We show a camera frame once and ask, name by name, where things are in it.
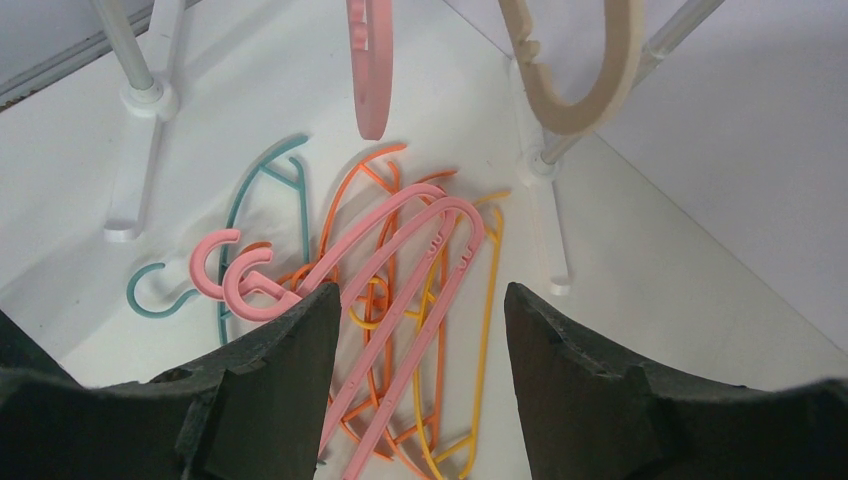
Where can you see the orange plastic hanger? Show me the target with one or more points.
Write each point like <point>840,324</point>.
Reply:
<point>380,292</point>

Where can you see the pink plastic hanger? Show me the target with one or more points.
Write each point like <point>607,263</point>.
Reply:
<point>370,25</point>
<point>254,297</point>
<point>430,327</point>

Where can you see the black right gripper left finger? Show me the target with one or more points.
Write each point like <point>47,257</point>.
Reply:
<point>252,409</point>

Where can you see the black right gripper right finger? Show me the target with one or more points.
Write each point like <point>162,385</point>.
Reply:
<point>591,408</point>

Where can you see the beige plastic hanger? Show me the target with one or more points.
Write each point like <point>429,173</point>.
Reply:
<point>577,59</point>

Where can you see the metal clothes rack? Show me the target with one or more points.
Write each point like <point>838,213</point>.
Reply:
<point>542,153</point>

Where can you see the teal plastic hanger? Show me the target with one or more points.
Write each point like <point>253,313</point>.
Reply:
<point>268,202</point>

